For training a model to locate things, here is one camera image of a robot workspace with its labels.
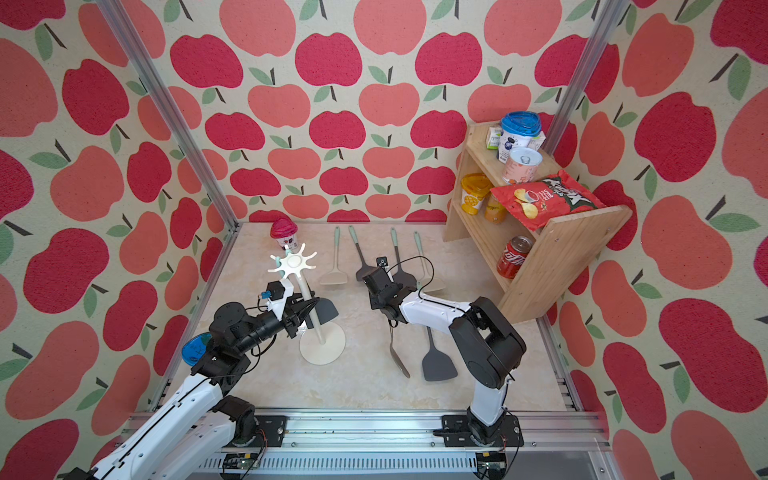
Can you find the wooden shelf unit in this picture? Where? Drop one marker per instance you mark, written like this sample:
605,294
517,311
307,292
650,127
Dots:
561,251

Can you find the white utensil rack stand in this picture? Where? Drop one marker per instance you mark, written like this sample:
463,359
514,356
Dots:
322,341

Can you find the red chips bag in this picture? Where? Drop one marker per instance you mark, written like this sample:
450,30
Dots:
534,204

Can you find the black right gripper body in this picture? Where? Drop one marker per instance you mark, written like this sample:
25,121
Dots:
375,303

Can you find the small green white carton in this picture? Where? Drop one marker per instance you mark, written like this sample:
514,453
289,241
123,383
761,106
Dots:
493,137

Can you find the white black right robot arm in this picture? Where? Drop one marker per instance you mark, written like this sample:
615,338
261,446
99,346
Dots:
489,345

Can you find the beige spatula mint handle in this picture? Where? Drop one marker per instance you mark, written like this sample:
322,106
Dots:
429,281

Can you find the red cola can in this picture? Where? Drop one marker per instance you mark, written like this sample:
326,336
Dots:
513,256

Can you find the aluminium corner post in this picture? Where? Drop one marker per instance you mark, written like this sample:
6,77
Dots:
608,19
130,40

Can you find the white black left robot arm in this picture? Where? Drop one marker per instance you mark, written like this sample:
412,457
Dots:
180,402

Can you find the orange schweppes can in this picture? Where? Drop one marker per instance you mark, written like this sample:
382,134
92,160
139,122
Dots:
495,212

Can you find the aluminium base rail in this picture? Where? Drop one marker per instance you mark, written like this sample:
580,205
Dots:
317,443

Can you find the aluminium corner post right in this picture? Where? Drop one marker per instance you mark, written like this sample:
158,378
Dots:
608,19

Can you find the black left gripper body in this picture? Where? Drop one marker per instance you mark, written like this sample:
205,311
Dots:
289,320

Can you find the grey slotted utensil mint handle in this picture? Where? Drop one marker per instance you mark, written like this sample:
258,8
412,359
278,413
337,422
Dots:
437,366

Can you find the blue plastic bowl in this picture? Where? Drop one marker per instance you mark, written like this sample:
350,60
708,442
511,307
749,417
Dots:
195,348

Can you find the pink lid yogurt cup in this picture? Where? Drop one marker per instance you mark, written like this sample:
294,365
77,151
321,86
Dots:
284,231

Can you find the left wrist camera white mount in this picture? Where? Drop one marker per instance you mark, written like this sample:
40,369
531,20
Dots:
275,297

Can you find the blue lid yogurt tub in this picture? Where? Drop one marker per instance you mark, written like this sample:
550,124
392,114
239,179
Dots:
519,129

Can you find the pink tin can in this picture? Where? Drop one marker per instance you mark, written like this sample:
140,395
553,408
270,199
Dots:
522,165

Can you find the yellow mango cup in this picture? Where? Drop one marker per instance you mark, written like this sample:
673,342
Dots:
475,187

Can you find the aluminium corner post left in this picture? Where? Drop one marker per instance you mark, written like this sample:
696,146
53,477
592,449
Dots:
130,40

